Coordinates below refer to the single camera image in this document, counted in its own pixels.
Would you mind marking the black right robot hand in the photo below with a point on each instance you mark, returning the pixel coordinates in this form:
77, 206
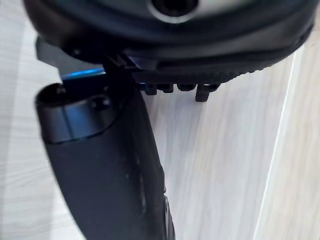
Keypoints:
105, 175

